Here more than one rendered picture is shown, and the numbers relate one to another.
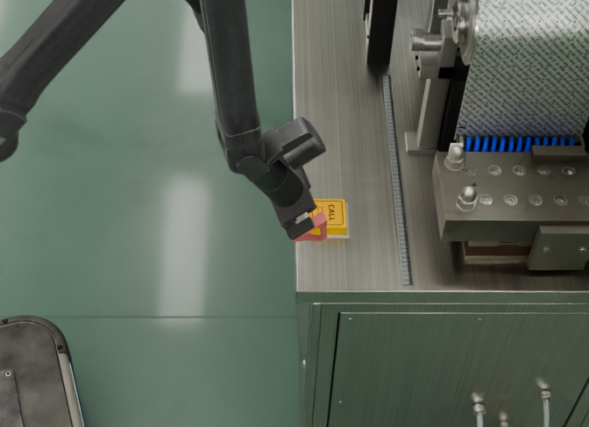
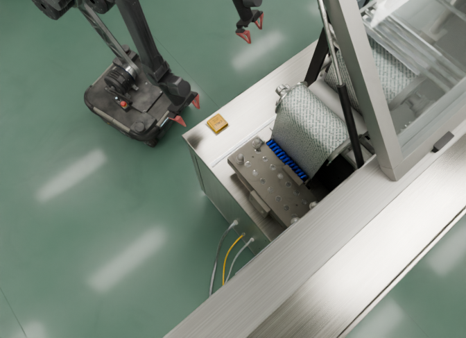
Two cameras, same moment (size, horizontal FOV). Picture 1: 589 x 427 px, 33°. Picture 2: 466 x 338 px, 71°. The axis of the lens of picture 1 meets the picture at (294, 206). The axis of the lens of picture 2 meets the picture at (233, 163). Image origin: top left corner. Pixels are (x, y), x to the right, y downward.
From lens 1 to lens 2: 103 cm
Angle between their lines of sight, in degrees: 30
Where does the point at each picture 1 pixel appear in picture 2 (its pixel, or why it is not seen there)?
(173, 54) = not seen: hidden behind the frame
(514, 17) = (297, 110)
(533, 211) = (256, 184)
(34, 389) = (162, 101)
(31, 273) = (210, 72)
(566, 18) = (315, 130)
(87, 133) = (268, 45)
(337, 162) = (245, 110)
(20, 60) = not seen: outside the picture
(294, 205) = (174, 106)
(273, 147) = (165, 80)
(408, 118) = not seen: hidden behind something
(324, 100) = (270, 87)
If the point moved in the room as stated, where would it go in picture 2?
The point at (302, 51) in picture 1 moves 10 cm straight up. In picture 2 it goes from (288, 65) to (291, 51)
